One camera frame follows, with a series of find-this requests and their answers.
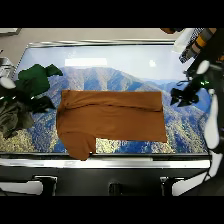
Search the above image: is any dark green garment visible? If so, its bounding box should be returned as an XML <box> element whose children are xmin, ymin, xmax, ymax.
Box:
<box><xmin>14</xmin><ymin>63</ymin><xmax>64</xmax><ymax>100</ymax></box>

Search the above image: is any brown T-shirt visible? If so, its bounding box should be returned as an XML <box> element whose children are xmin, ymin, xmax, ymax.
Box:
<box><xmin>55</xmin><ymin>89</ymin><xmax>168</xmax><ymax>162</ymax></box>

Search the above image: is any silver frame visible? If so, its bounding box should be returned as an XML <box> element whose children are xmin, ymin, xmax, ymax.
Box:
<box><xmin>0</xmin><ymin>156</ymin><xmax>214</xmax><ymax>197</ymax></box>

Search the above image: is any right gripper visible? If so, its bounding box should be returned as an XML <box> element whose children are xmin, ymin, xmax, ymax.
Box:
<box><xmin>169</xmin><ymin>85</ymin><xmax>201</xmax><ymax>108</ymax></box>

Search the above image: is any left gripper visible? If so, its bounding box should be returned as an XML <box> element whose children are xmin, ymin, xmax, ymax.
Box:
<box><xmin>31</xmin><ymin>95</ymin><xmax>57</xmax><ymax>113</ymax></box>

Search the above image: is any striped garment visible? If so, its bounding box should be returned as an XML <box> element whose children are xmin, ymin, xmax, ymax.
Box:
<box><xmin>179</xmin><ymin>28</ymin><xmax>218</xmax><ymax>64</ymax></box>

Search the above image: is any black garment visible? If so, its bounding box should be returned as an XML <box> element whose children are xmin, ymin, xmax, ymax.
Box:
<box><xmin>186</xmin><ymin>31</ymin><xmax>224</xmax><ymax>81</ymax></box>

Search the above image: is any white garment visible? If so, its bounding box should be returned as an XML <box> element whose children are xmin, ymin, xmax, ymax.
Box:
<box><xmin>172</xmin><ymin>28</ymin><xmax>196</xmax><ymax>54</ymax></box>

